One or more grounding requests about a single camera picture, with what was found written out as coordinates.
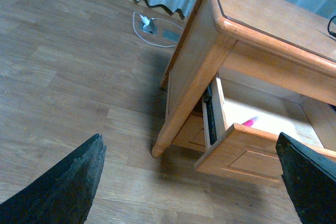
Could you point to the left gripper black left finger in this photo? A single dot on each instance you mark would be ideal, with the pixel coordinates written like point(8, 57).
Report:
point(64, 193)

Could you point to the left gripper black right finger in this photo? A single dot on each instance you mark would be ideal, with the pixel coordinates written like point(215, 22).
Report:
point(309, 178)

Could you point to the pink marker with white cap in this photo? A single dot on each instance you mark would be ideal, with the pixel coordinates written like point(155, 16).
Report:
point(251, 121)

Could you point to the wooden drawer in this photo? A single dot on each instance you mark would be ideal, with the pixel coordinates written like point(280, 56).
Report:
point(191, 134)
point(249, 153)

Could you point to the wooden nightstand cabinet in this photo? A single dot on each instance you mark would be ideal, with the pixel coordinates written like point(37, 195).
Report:
point(271, 40)

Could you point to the metal floor socket box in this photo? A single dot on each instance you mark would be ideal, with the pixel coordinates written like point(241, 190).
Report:
point(150, 28)

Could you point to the white plug in floor socket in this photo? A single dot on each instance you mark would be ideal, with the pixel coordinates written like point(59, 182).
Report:
point(145, 20)

